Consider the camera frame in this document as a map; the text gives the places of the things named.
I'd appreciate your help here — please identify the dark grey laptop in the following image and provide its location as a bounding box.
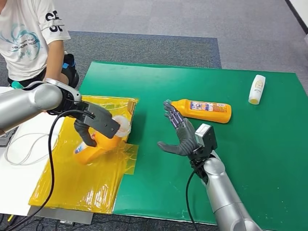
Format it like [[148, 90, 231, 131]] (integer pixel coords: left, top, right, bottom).
[[0, 127, 19, 147]]

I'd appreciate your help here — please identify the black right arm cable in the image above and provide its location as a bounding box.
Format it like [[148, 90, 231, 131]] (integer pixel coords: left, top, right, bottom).
[[185, 170, 199, 231]]

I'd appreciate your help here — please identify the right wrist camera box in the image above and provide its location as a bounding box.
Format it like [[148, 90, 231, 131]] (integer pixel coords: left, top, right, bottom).
[[195, 123, 218, 157]]

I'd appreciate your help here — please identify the seated person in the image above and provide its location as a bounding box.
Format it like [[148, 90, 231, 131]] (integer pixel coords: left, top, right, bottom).
[[0, 0, 80, 88]]

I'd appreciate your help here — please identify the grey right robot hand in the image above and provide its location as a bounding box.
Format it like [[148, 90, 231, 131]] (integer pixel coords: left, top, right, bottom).
[[157, 100, 200, 157]]

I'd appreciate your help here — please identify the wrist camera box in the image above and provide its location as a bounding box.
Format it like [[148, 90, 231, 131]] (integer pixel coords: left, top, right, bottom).
[[74, 101, 121, 140], [195, 123, 218, 157]]

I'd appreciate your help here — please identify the small white bottle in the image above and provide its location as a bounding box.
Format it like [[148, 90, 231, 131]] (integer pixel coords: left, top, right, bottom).
[[248, 74, 266, 105]]

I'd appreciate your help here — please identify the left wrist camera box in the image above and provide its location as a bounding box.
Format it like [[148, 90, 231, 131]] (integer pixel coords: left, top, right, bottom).
[[74, 101, 121, 140]]

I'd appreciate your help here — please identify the yellow film covered board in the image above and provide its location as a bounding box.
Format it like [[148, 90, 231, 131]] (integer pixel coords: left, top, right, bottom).
[[29, 95, 140, 215]]

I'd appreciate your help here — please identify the white cable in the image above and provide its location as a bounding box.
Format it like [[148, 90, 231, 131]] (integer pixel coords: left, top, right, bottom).
[[5, 132, 60, 167]]

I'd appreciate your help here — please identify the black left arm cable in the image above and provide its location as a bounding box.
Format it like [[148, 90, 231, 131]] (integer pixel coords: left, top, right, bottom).
[[5, 109, 96, 231]]

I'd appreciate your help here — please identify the orange bottle with white cap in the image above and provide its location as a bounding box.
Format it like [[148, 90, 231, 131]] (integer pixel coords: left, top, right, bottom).
[[72, 115, 131, 166]]

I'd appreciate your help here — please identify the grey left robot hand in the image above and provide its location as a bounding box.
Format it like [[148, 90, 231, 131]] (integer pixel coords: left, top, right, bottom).
[[73, 119, 98, 148]]

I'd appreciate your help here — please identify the orange bottle with clear cap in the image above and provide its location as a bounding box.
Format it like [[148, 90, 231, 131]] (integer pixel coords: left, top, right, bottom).
[[166, 99, 232, 124]]

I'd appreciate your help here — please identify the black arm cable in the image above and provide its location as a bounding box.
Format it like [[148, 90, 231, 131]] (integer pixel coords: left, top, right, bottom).
[[5, 109, 96, 231], [185, 170, 199, 231]]

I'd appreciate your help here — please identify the green table mat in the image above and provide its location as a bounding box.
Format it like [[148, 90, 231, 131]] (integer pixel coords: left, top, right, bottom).
[[78, 61, 308, 231]]

